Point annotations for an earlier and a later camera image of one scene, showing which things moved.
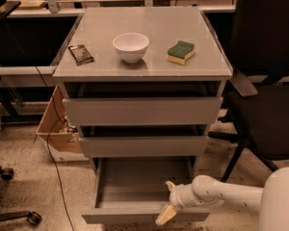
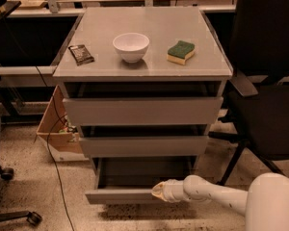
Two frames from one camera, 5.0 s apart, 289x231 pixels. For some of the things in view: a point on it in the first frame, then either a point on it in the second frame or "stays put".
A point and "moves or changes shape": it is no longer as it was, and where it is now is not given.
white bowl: x=131 y=46 stays put
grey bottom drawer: x=136 y=191 moves or changes shape
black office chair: x=264 y=51 stays put
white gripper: x=177 y=196 -> x=170 y=190
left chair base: x=4 y=173 stays put
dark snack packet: x=81 y=55 stays put
